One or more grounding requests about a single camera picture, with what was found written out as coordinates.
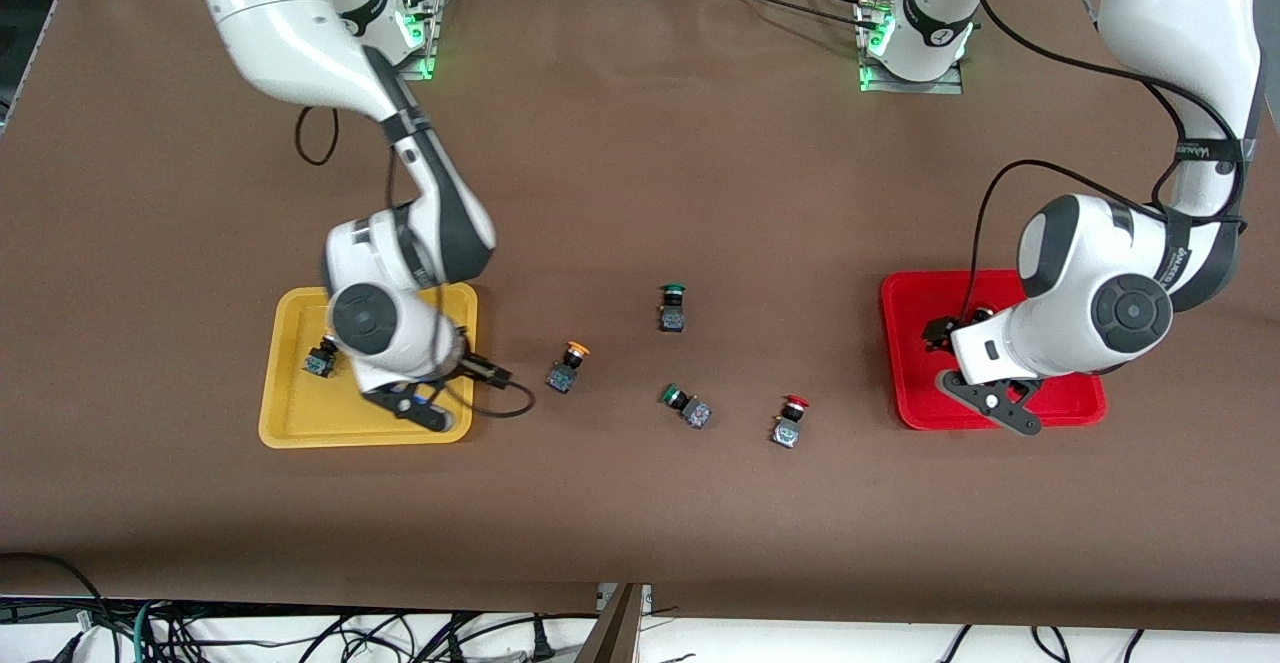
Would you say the white metal bracket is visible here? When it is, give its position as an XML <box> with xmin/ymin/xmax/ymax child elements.
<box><xmin>597</xmin><ymin>583</ymin><xmax>653</xmax><ymax>616</ymax></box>

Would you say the yellow plastic tray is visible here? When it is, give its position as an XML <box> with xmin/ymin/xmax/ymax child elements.
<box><xmin>258</xmin><ymin>282</ymin><xmax>479</xmax><ymax>449</ymax></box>

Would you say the grey table frame beam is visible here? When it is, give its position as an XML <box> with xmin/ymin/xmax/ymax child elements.
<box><xmin>573</xmin><ymin>583</ymin><xmax>646</xmax><ymax>663</ymax></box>

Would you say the brown table cover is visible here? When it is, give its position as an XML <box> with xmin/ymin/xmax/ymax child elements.
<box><xmin>0</xmin><ymin>0</ymin><xmax>1280</xmax><ymax>636</ymax></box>

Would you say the green floor cable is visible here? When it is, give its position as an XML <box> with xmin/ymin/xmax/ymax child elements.
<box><xmin>132</xmin><ymin>599</ymin><xmax>161</xmax><ymax>663</ymax></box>

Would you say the black looped floor cable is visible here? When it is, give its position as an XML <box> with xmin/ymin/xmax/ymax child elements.
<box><xmin>0</xmin><ymin>551</ymin><xmax>109</xmax><ymax>636</ymax></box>

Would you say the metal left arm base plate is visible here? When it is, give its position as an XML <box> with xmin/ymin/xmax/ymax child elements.
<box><xmin>858</xmin><ymin>0</ymin><xmax>966</xmax><ymax>96</ymax></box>

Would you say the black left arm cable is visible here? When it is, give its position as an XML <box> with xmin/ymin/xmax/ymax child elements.
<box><xmin>963</xmin><ymin>0</ymin><xmax>1251</xmax><ymax>329</ymax></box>

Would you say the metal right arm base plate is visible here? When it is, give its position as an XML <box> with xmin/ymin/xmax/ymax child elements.
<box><xmin>395</xmin><ymin>0</ymin><xmax>438</xmax><ymax>81</ymax></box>

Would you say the red plastic tray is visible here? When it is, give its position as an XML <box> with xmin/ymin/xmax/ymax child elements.
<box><xmin>880</xmin><ymin>269</ymin><xmax>1108</xmax><ymax>431</ymax></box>

